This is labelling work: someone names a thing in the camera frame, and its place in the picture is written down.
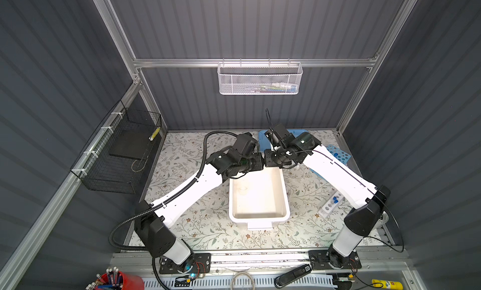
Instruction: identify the white plastic storage bin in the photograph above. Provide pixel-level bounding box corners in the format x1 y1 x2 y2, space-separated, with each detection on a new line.
229 167 291 231

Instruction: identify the white small tube rack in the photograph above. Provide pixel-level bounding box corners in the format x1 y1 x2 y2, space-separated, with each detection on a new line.
318 191 345 218

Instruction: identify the clear plastic measuring cup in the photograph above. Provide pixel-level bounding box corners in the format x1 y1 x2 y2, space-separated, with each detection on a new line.
378 211 390 225

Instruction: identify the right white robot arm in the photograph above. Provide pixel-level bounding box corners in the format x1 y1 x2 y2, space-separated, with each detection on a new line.
264 124 390 269

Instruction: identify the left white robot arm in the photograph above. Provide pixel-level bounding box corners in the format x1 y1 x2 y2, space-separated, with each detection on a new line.
108 131 264 272

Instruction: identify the blue plastic bin lid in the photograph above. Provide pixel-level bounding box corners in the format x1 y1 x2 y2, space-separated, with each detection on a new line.
259 129 308 141

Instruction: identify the blue test tube rack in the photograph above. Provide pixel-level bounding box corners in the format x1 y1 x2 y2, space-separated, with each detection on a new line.
304 144 351 178

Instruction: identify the yellow brush in basket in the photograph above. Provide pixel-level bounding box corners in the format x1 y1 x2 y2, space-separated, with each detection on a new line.
149 127 162 142

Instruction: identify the black handheld device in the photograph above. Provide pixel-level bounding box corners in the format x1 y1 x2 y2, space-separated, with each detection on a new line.
274 264 313 289

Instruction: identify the yellow bottle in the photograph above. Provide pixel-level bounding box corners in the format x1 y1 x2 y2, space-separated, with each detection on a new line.
372 279 404 290

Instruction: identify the red pen cup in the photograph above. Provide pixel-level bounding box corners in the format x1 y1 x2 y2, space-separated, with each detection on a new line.
85 271 145 290

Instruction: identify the white wire wall basket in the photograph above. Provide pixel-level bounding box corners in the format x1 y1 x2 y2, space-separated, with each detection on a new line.
217 62 303 95

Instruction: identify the coiled beige cable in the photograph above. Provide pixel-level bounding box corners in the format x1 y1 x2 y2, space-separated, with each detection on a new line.
230 270 256 290

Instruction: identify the black wire wall basket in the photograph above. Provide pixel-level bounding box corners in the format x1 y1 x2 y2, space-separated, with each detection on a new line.
71 103 162 194

